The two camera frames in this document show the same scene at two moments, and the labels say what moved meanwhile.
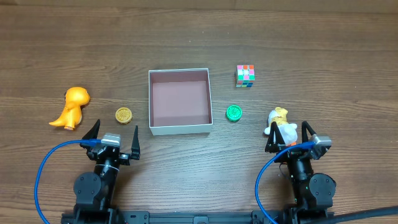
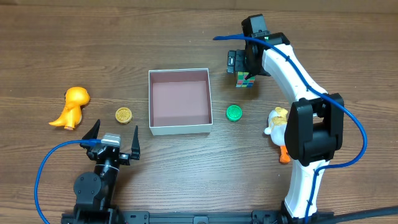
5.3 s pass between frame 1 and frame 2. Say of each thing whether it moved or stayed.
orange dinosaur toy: stayed
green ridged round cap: stayed
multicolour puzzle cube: stayed
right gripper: moved
